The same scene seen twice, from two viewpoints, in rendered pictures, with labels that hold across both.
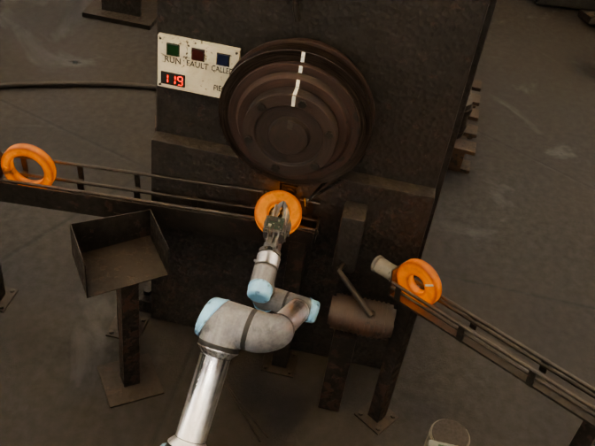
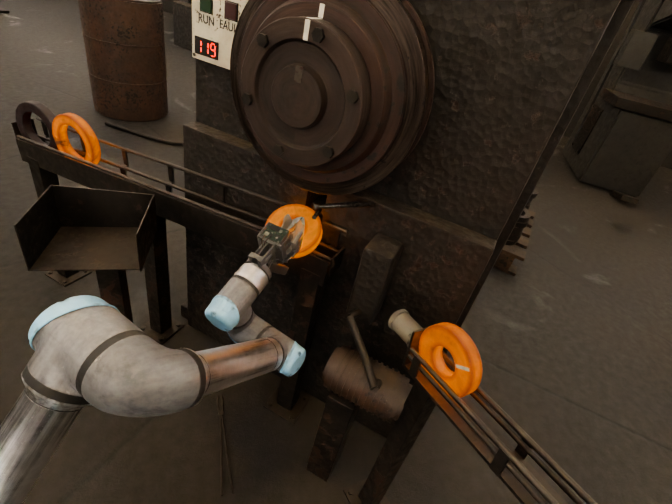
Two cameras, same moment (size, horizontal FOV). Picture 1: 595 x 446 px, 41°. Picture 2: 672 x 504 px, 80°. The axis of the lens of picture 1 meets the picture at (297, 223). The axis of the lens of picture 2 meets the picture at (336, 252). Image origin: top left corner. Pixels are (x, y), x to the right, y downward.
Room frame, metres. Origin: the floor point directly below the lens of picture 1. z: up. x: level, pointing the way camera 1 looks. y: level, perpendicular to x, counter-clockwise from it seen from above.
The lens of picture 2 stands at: (1.20, -0.27, 1.33)
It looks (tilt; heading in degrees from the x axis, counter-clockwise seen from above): 35 degrees down; 14
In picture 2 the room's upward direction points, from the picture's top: 13 degrees clockwise
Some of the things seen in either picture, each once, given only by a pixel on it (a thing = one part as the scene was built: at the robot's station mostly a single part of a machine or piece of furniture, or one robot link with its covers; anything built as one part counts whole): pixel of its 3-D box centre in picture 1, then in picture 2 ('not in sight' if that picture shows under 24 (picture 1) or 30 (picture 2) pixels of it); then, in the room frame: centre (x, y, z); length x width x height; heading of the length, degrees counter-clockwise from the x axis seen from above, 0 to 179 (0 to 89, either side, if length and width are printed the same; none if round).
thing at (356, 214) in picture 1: (350, 236); (374, 279); (2.06, -0.18, 0.68); 0.11 x 0.08 x 0.24; 175
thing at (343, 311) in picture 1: (351, 355); (350, 424); (1.91, -0.26, 0.27); 0.22 x 0.13 x 0.53; 85
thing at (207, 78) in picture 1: (197, 67); (232, 33); (2.21, 0.38, 1.15); 0.26 x 0.02 x 0.18; 85
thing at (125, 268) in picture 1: (121, 314); (109, 308); (1.85, 0.55, 0.36); 0.26 x 0.20 x 0.72; 120
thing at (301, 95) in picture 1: (289, 133); (302, 96); (1.97, 0.06, 1.11); 0.28 x 0.06 x 0.28; 85
